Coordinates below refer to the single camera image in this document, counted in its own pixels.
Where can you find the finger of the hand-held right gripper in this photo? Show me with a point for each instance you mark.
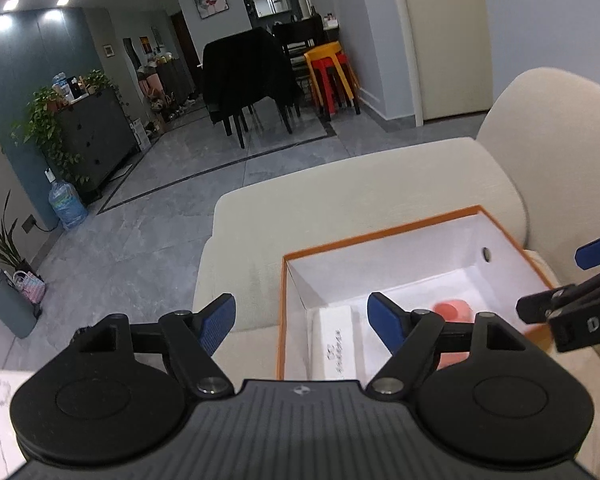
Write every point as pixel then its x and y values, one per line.
pixel 597 251
pixel 535 307

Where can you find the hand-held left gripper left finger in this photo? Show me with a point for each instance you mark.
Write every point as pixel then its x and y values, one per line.
pixel 219 322

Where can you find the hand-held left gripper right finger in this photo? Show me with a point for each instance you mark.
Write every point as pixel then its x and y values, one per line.
pixel 384 320

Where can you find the orange cardboard box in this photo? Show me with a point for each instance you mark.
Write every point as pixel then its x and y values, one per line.
pixel 405 260

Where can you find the white rectangular box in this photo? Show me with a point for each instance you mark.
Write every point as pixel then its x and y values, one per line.
pixel 335 340

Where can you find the pink round container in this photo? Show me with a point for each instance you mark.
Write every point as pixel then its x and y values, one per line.
pixel 452 310

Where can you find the beige sofa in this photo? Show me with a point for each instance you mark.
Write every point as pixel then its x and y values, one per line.
pixel 355 185

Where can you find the blue water jug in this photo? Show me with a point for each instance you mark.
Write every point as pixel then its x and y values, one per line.
pixel 67 205

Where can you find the woven checked bag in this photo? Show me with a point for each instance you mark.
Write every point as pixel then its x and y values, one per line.
pixel 30 290

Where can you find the dark wooden chair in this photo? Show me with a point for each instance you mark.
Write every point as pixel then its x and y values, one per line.
pixel 300 35
pixel 240 130

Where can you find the white package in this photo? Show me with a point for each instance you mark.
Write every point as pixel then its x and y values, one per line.
pixel 141 135

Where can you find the grey trash bin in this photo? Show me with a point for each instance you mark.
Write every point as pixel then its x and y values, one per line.
pixel 5 305

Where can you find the dark grey cabinet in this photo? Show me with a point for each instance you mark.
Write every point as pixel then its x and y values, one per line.
pixel 97 135

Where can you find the tall leafy potted plant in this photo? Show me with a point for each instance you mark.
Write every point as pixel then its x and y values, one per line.
pixel 2 240

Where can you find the red plastic stool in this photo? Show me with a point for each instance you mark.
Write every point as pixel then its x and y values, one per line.
pixel 330 67

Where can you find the cream door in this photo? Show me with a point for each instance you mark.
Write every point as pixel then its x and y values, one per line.
pixel 445 35

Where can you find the trailing green plant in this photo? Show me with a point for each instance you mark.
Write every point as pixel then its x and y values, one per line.
pixel 45 120

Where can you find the orange red stacked stools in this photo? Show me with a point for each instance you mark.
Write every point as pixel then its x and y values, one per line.
pixel 325 52

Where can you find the black appliance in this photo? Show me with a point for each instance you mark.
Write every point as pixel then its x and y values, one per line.
pixel 71 89

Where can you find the small framed picture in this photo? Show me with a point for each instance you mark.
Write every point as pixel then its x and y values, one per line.
pixel 109 50

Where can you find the wall socket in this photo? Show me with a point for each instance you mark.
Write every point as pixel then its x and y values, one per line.
pixel 30 223

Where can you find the orange wall picture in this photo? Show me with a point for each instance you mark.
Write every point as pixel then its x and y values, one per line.
pixel 145 45

